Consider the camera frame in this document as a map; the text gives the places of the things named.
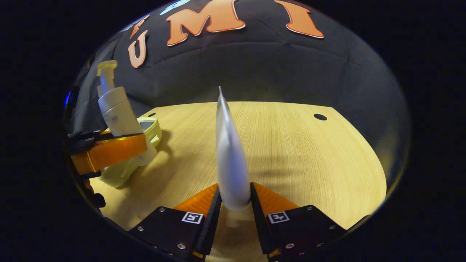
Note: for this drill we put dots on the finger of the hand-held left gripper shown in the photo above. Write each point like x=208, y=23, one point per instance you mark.
x=87, y=140
x=116, y=151

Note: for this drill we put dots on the pale yellow small suitcase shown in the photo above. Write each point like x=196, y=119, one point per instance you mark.
x=120, y=174

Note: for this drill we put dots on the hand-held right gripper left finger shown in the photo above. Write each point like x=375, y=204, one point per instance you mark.
x=211, y=225

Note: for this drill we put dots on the white squeeze tube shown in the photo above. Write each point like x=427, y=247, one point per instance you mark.
x=231, y=160

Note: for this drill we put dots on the white pump bottle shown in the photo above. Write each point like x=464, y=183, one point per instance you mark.
x=118, y=112

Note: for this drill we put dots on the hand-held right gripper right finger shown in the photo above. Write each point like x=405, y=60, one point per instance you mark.
x=258, y=225

